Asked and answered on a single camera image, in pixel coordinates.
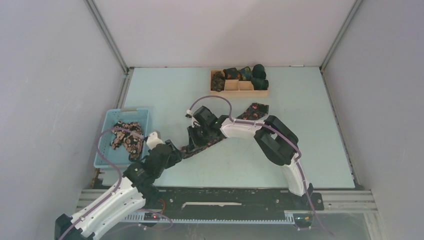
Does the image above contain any purple cable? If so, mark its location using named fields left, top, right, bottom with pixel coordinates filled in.
left=57, top=127, right=147, bottom=240
left=188, top=95, right=334, bottom=237

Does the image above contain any blue patterned rolled tie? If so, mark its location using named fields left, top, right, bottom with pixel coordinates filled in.
left=238, top=66, right=253, bottom=81

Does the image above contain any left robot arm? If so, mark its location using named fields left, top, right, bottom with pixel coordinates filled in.
left=54, top=131, right=183, bottom=240

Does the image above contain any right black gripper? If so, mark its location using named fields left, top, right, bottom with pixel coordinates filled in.
left=188, top=123, right=212, bottom=152

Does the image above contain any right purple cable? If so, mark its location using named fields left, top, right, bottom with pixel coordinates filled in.
left=188, top=95, right=334, bottom=237

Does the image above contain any dark floral rolled tie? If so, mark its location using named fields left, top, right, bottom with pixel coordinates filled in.
left=210, top=71, right=226, bottom=92

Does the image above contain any light blue plastic basket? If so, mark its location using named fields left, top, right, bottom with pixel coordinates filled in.
left=97, top=107, right=152, bottom=166

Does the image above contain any wooden compartment box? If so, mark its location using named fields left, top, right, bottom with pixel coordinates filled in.
left=209, top=69, right=270, bottom=98

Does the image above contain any dark floral rose tie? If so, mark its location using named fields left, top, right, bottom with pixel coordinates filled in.
left=180, top=102, right=269, bottom=159

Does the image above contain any white cable duct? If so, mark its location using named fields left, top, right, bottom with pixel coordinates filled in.
left=120, top=212, right=295, bottom=225

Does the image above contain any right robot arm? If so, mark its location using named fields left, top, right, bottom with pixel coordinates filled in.
left=181, top=106, right=314, bottom=209

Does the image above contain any dark green rolled tie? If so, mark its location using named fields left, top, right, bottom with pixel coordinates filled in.
left=252, top=64, right=267, bottom=79
left=250, top=77, right=269, bottom=91

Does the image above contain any aluminium frame rail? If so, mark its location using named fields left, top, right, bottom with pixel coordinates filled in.
left=75, top=188, right=379, bottom=220

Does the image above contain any black orange rolled tie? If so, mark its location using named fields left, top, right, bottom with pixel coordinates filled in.
left=223, top=67, right=241, bottom=80

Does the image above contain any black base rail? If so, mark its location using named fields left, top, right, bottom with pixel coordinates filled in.
left=144, top=187, right=325, bottom=222

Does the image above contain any beige floral tie in basket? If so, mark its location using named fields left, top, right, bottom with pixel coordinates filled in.
left=110, top=121, right=144, bottom=162

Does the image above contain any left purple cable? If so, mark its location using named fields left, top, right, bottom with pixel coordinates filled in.
left=57, top=127, right=147, bottom=240

